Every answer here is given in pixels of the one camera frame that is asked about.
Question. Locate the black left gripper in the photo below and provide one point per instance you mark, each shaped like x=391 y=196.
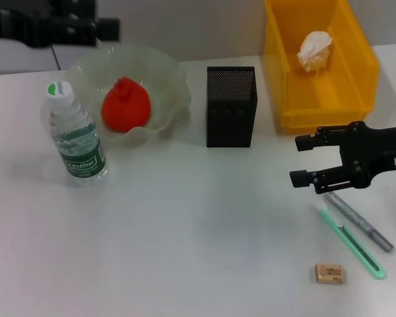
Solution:
x=19 y=28

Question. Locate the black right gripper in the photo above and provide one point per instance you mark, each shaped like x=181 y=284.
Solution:
x=379 y=148

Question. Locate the red-orange toy orange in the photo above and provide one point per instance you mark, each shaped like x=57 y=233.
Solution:
x=125 y=105

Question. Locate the white paper ball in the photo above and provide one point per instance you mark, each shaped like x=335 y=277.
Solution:
x=313 y=49

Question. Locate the clear green-label water bottle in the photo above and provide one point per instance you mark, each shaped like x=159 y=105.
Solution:
x=80 y=148

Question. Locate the grey marker pen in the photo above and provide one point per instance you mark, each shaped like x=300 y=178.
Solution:
x=359 y=221

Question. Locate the green utility knife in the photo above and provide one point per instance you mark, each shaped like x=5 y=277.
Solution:
x=366 y=257

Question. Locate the pale green glass fruit bowl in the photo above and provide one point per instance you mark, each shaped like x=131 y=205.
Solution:
x=165 y=86

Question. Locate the black mesh pen holder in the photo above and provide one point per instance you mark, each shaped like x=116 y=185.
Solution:
x=231 y=109

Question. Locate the beige eraser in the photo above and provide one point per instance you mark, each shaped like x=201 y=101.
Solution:
x=330 y=273

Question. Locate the yellow plastic bin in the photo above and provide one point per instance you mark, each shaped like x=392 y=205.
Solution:
x=349 y=92

